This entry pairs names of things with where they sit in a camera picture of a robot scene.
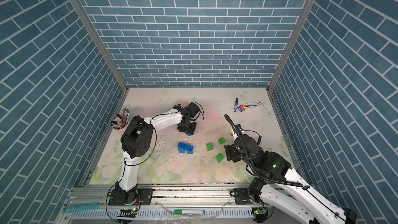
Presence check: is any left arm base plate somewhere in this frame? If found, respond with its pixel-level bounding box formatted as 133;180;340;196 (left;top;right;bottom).
107;188;153;206

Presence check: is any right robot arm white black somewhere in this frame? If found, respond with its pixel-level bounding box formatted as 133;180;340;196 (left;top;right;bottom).
224;115;357;224

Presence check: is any green lego small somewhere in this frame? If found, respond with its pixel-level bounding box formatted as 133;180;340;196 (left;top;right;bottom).
218;138;226;145

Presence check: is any bundle of pens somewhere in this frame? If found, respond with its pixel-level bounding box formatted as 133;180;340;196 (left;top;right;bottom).
117;108;130;123

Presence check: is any green marker on rail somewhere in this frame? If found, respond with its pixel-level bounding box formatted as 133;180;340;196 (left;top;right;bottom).
173;209;205;215

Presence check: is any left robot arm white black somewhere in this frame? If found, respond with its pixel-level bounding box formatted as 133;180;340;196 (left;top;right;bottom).
107;102;205;206

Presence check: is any pink pen bucket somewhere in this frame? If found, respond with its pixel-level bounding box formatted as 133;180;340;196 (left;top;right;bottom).
111;118;129;135

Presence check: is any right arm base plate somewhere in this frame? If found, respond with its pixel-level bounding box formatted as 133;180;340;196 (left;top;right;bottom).
230;188;260;205

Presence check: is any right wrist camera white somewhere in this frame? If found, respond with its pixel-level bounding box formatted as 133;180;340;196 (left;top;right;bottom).
231;124;243;139

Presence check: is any blue marker pen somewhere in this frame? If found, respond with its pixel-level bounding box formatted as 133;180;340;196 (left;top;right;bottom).
234;98;239;113

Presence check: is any aluminium front rail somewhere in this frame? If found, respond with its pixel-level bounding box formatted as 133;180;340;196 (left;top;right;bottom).
56;184;266;224

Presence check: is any white toothpaste tube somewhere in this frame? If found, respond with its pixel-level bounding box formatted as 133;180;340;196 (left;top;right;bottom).
238;100;265;112

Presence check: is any long blue lego brick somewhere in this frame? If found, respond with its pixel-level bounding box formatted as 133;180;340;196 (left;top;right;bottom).
178;143;189;151

